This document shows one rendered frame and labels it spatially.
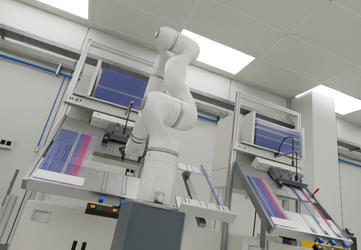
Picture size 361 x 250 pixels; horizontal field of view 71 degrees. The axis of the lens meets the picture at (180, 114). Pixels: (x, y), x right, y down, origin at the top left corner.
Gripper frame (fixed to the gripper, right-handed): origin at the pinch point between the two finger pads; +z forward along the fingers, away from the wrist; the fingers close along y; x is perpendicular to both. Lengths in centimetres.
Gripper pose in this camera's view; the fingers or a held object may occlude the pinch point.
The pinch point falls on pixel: (130, 159)
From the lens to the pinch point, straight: 148.1
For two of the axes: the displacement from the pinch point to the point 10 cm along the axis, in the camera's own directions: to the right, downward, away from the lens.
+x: -1.9, -5.4, 8.2
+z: -3.5, 8.2, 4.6
